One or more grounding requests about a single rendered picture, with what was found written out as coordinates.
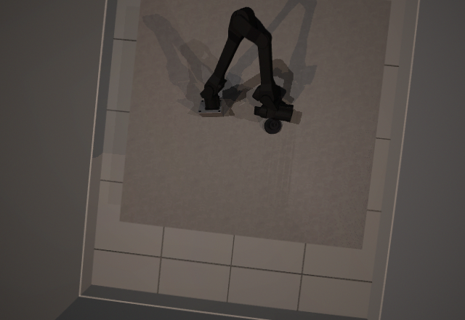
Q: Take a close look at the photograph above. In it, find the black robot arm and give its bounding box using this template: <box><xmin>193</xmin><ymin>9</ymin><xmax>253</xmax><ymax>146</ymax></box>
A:
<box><xmin>200</xmin><ymin>7</ymin><xmax>294</xmax><ymax>122</ymax></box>

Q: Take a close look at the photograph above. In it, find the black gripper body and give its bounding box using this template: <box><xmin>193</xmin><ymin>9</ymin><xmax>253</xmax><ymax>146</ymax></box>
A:
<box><xmin>252</xmin><ymin>85</ymin><xmax>260</xmax><ymax>101</ymax></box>

